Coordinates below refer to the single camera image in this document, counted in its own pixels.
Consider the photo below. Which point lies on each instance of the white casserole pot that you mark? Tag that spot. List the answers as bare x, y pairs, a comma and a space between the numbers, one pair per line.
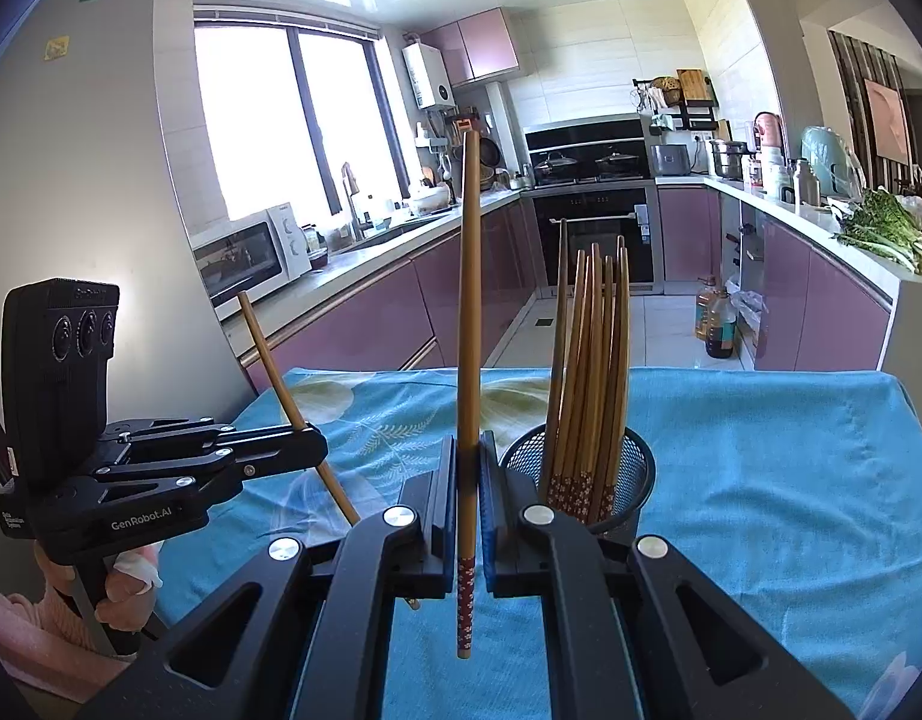
429, 199

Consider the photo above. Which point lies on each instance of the grey refrigerator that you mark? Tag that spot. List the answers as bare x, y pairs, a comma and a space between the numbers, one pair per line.
93, 165

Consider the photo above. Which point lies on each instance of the black lidded cooking pot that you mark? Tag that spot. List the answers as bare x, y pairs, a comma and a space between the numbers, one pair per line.
555, 165
617, 163

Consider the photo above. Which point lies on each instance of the black mesh utensil holder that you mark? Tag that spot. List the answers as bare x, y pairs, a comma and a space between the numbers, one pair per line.
633, 480

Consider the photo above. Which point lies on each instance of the pink wall picture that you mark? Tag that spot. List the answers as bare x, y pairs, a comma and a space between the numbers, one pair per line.
885, 120

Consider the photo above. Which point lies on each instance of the white water heater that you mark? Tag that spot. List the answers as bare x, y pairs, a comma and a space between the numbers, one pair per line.
429, 75

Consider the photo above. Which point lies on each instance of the pink wall cabinet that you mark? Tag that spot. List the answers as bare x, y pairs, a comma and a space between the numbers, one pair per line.
480, 45

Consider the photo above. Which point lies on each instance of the silver toaster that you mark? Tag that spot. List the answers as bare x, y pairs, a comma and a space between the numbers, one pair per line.
669, 160

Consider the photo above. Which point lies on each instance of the black wall rack with boards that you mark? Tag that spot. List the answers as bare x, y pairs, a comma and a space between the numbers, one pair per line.
678, 99

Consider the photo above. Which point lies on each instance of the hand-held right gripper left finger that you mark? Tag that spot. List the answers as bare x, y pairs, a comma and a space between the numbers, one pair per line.
450, 532

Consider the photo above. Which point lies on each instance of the black range hood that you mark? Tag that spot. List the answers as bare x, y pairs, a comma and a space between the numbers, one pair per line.
587, 136

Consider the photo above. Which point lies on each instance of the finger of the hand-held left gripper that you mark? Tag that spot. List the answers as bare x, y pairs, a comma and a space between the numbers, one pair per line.
281, 439
281, 463

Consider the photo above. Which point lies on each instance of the wooden chopstick red patterned end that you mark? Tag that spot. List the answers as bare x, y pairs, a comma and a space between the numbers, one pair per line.
468, 315
277, 375

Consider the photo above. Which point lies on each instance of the dark sauce bottle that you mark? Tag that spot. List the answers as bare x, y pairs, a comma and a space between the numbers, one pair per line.
723, 341

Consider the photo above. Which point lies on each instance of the stainless steel stockpot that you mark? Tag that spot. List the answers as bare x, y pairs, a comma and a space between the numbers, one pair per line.
728, 159

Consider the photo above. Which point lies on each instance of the pink base cabinet run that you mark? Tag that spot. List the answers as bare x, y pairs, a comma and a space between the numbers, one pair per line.
401, 307
814, 292

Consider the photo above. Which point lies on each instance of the hanging frying pan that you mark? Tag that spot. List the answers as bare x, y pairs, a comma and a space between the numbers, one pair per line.
489, 151

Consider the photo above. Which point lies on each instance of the metal sink faucet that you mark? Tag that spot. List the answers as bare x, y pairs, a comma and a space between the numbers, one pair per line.
350, 195

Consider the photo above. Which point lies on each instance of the clear plastic bag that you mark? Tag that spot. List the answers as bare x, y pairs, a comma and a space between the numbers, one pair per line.
747, 311

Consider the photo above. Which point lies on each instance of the kitchen window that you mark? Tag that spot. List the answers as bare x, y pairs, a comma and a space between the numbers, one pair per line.
243, 112

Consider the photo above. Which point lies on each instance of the bundle of wooden chopsticks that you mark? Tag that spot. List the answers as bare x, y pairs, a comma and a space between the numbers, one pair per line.
581, 360

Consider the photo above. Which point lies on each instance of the pink kettle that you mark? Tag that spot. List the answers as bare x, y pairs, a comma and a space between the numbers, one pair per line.
768, 136

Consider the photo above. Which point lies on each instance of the white microwave oven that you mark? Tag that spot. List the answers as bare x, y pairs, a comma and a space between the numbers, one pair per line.
243, 255

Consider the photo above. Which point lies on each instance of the person's left hand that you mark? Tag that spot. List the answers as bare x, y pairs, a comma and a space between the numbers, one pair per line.
127, 600

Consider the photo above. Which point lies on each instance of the steel thermos bottle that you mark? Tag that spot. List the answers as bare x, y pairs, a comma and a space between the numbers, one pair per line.
805, 184

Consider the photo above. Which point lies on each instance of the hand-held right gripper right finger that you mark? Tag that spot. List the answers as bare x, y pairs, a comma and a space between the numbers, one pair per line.
489, 532

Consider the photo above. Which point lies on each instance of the person's left forearm pink sleeve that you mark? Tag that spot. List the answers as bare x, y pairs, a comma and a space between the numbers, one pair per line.
18, 630

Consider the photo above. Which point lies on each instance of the blue floral tablecloth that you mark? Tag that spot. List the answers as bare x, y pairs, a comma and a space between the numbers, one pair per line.
768, 502

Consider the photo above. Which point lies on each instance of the teal countertop appliance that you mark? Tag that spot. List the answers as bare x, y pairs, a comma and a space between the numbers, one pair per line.
829, 161

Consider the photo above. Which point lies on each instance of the bunch of leafy greens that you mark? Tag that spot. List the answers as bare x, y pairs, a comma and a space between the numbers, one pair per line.
885, 225

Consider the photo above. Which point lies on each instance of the black built-in oven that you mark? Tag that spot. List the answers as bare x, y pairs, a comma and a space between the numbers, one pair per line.
588, 232

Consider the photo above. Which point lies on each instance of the yellow cooking oil bottle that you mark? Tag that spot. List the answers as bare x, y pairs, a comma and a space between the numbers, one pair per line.
710, 311

